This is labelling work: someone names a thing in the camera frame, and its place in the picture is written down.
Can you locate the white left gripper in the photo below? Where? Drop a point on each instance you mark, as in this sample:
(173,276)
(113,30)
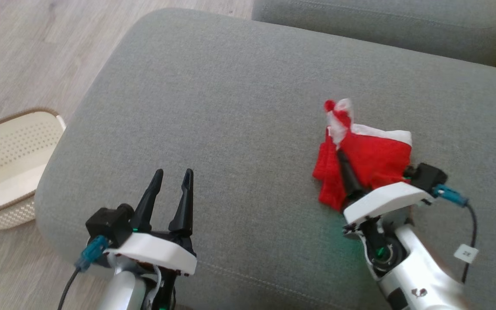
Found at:
(157,252)

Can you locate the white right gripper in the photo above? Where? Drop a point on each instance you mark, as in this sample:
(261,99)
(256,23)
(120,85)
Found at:
(385,198)

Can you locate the red shorts with white stripe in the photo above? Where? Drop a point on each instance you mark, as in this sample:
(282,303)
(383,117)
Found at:
(377,159)

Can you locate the grey sofa seat cushion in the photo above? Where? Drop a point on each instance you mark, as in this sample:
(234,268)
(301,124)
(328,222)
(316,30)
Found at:
(230,107)

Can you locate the grey sofa back cushion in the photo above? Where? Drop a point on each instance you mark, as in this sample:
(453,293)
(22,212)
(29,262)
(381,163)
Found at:
(381,30)

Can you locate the cream perforated laundry basket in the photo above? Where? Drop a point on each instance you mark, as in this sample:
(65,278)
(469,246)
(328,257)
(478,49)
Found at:
(7,163)

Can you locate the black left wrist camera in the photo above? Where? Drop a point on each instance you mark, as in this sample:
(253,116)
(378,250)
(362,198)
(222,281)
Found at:
(110,224)

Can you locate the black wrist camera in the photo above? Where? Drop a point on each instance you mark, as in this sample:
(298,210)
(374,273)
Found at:
(110,224)
(426,176)

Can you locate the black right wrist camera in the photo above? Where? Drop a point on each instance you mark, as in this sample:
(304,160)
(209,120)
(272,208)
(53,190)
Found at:
(426,176)

